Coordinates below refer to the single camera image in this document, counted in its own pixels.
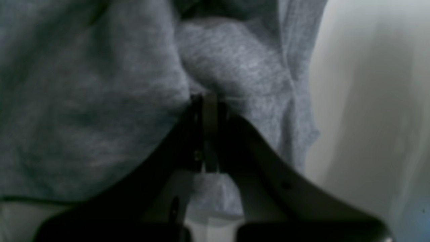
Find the grey T-shirt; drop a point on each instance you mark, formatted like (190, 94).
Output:
(89, 88)

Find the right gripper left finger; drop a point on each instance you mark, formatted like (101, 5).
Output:
(148, 205)

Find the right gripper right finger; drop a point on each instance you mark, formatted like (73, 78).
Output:
(281, 205)

